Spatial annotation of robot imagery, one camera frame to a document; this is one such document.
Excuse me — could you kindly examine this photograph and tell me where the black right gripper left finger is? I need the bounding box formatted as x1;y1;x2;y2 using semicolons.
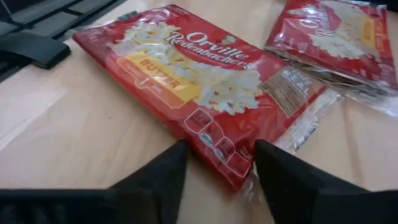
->
0;139;190;224

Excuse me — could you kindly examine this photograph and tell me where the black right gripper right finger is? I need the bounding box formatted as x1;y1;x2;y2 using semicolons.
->
254;138;398;224

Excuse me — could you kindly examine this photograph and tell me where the red popcorn bag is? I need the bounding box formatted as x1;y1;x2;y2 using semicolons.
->
72;3;341;192
263;0;398;118

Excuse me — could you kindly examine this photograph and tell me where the black table edge bracket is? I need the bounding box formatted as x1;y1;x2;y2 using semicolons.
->
0;30;72;70

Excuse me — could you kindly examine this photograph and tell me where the black aluminium table frame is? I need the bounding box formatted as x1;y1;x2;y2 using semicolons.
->
0;0;127;83

